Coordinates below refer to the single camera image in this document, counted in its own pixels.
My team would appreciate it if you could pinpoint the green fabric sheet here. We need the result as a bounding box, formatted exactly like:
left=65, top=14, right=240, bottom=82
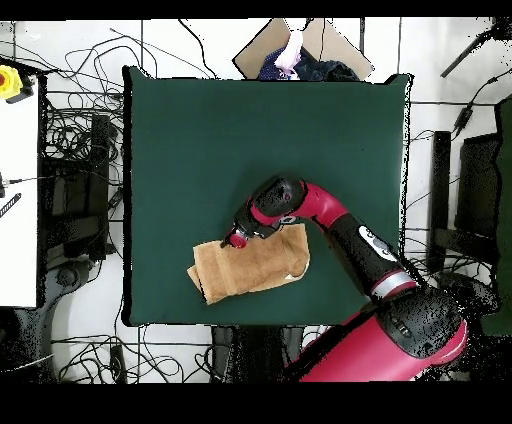
left=481, top=93, right=512, bottom=337

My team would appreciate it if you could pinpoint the brown cardboard box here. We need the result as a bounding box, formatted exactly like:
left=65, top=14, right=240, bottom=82
left=232, top=17, right=375, bottom=82

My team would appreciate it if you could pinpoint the black tripod leg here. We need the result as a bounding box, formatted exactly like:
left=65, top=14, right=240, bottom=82
left=439, top=17, right=512, bottom=79

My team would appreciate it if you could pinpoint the black equipment rack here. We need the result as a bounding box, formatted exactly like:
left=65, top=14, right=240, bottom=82
left=39, top=113, right=114, bottom=261

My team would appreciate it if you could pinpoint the dark green table cloth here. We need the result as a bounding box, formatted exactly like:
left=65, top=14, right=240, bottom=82
left=121, top=65, right=413, bottom=328

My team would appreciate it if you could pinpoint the dark navy garment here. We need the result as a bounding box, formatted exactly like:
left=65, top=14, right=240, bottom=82
left=293, top=46, right=361, bottom=82

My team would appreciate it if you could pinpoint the black metal post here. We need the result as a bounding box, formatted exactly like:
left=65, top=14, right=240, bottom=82
left=426, top=130, right=452, bottom=273

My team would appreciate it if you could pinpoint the pink garment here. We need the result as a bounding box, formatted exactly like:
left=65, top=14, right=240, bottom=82
left=274, top=29, right=305, bottom=77

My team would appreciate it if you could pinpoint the black power strip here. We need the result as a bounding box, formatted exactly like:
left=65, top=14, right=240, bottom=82
left=109, top=343, right=127, bottom=383

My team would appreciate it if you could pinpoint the black power adapter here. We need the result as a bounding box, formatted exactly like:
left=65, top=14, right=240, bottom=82
left=451, top=104, right=475, bottom=135

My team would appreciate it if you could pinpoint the yellow emergency stop button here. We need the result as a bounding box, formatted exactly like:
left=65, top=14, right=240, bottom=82
left=0, top=64, right=24, bottom=101

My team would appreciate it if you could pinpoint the black ribbed strap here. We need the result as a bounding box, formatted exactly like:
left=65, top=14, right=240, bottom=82
left=0, top=192, right=23, bottom=219

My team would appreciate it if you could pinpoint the white desk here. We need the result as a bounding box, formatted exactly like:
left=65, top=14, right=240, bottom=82
left=0, top=75, right=40, bottom=309

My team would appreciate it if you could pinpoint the tan terry towel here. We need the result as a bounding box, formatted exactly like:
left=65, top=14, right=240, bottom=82
left=186, top=222, right=311, bottom=306

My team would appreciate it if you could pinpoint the grey wheeled stand base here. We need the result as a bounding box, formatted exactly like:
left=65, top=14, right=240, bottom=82
left=15, top=257, right=95, bottom=384
left=435, top=270, right=501, bottom=317

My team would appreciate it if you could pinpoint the black cable tangle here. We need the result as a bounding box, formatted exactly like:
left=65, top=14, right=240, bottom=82
left=41, top=27, right=161, bottom=169
left=401, top=227, right=481, bottom=281

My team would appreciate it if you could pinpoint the black flat panel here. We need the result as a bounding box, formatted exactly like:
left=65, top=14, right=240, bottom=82
left=454, top=133, right=502, bottom=241

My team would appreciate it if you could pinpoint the blue dotted garment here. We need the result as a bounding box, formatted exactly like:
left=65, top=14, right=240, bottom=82
left=257, top=47, right=288, bottom=81

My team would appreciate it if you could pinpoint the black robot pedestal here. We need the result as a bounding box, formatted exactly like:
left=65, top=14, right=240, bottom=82
left=210, top=325, right=304, bottom=384

